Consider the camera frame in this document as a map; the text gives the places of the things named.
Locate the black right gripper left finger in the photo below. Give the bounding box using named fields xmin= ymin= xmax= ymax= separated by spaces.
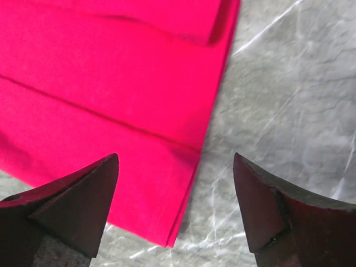
xmin=1 ymin=154 xmax=119 ymax=266

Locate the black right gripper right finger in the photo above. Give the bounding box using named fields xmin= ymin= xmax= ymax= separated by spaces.
xmin=233 ymin=153 xmax=355 ymax=267

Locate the red t-shirt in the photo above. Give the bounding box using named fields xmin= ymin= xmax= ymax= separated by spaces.
xmin=1 ymin=1 xmax=240 ymax=246

